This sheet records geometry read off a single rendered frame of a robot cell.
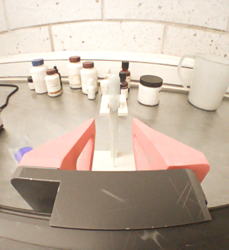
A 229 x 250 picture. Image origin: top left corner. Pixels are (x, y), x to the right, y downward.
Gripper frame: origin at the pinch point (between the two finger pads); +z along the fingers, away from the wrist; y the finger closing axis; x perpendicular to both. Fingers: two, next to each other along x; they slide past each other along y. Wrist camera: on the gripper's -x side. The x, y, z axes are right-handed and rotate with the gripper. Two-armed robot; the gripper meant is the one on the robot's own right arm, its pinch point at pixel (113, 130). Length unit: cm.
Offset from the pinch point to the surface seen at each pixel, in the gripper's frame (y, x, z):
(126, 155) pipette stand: -2.4, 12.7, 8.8
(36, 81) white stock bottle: 26.4, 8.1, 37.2
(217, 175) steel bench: -18.8, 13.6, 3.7
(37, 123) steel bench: 19.5, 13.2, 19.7
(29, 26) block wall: 36, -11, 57
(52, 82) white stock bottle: 19.3, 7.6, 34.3
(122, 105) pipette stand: -1.0, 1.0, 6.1
